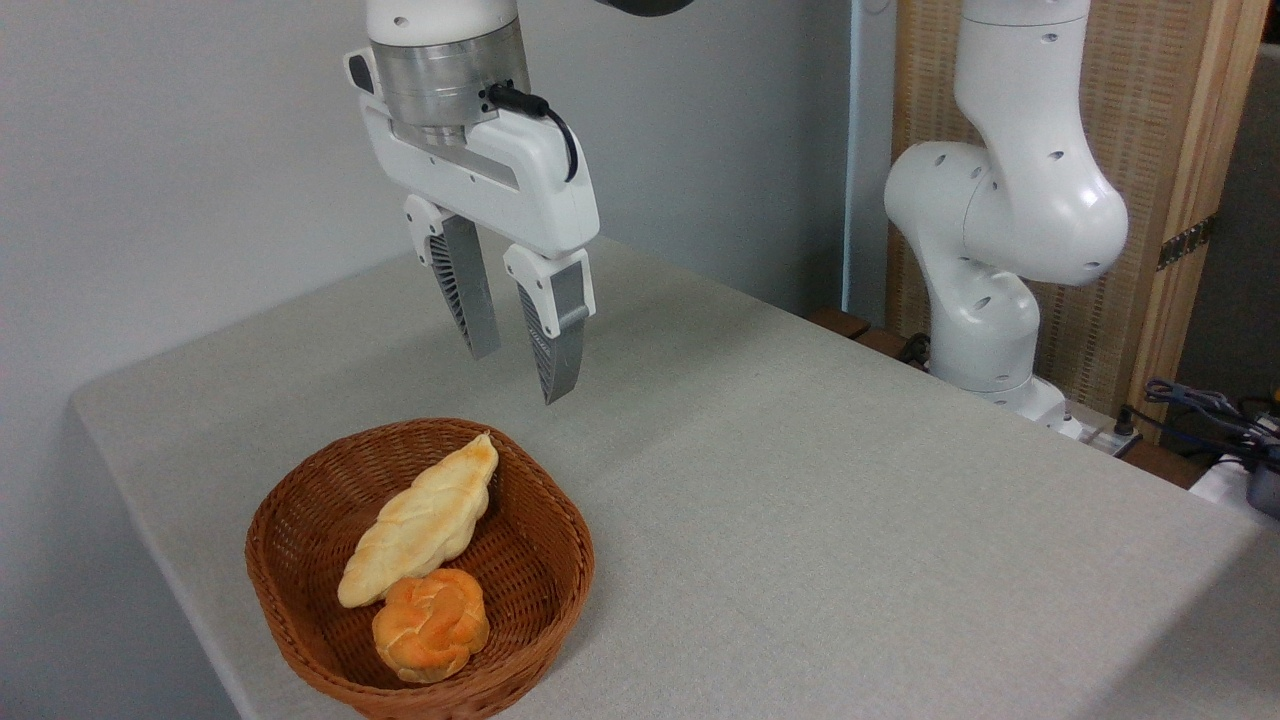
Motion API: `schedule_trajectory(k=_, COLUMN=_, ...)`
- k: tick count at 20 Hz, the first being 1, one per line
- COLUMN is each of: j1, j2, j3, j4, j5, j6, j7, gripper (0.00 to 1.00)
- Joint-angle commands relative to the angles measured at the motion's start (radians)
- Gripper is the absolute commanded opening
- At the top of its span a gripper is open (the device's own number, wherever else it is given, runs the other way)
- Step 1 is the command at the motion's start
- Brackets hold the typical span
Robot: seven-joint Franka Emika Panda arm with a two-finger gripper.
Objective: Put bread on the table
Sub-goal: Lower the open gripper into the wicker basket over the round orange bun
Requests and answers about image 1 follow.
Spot silver wrist flange adapter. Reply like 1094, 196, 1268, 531
370, 18, 532, 148

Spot white power strip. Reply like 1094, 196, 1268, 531
1188, 452, 1280, 523

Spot grey fabric tablecloth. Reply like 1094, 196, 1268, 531
70, 234, 1280, 720

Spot brown wicker basket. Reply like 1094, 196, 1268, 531
245, 417, 597, 720

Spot round orange braided bread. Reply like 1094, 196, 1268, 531
371, 568, 492, 685

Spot wooden woven screen panel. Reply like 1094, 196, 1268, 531
887, 0, 1273, 443

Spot long pale braided bread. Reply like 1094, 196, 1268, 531
337, 432, 500, 610

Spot black cable bundle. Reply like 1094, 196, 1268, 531
1144, 377, 1280, 473

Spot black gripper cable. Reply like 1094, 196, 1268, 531
484, 82, 581, 185

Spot grey box device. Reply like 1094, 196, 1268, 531
1245, 464, 1280, 520

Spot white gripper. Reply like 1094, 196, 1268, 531
344, 46, 602, 407

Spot light blue vertical pipe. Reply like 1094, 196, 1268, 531
841, 0, 864, 317

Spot metal screen hinge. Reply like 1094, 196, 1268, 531
1156, 214, 1220, 272

